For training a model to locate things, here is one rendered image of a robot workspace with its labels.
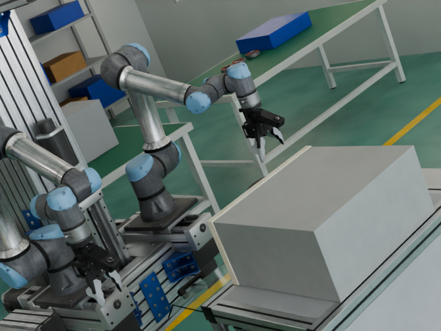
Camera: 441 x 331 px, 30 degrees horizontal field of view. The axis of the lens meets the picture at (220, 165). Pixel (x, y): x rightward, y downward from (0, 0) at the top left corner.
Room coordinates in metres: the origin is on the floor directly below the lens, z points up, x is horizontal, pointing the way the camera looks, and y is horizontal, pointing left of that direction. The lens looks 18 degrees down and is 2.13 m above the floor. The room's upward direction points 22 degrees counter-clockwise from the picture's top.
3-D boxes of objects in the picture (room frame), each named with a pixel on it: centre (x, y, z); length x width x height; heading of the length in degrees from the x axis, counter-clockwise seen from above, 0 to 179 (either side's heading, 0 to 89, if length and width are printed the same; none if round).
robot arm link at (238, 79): (2.86, -0.18, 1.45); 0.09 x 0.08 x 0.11; 52
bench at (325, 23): (6.44, -0.75, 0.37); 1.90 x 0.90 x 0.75; 126
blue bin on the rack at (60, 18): (9.29, 1.04, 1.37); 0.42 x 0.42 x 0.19; 37
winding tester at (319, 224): (2.03, -0.20, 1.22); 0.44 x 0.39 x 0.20; 126
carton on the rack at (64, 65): (9.17, 1.23, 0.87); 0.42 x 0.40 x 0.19; 125
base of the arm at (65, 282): (2.71, 0.64, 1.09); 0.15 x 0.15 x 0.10
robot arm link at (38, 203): (2.32, 0.50, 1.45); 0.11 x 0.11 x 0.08; 37
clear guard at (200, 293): (2.18, 0.13, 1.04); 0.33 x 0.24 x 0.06; 36
